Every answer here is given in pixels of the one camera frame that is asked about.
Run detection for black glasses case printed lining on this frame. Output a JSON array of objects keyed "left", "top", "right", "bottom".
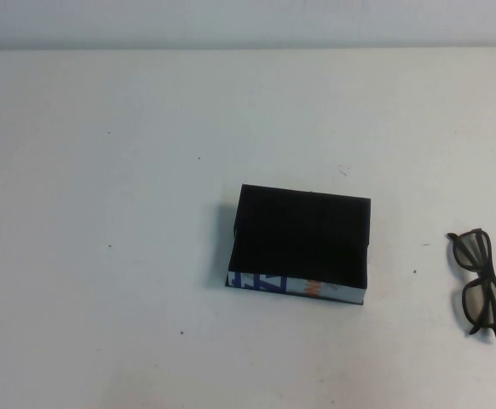
[{"left": 223, "top": 183, "right": 372, "bottom": 308}]

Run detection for black frame glasses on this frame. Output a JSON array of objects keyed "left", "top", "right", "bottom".
[{"left": 445, "top": 228, "right": 496, "bottom": 339}]

